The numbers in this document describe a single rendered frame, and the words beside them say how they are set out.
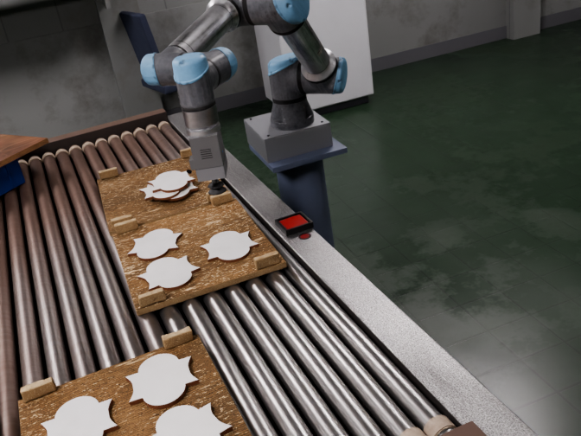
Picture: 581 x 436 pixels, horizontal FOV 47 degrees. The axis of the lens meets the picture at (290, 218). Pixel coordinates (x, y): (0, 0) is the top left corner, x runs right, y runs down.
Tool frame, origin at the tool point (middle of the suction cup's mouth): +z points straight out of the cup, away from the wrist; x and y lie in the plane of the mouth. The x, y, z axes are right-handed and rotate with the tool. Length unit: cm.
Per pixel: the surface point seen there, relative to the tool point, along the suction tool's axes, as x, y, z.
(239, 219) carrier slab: 2.0, -14.4, 15.3
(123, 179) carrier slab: -37, -54, 15
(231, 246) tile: 0.6, 1.3, 14.5
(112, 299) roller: -26.7, 13.3, 17.0
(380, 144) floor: 72, -281, 109
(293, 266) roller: 15.1, 10.4, 17.0
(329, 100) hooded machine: 46, -359, 98
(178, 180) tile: -16.5, -38.8, 12.0
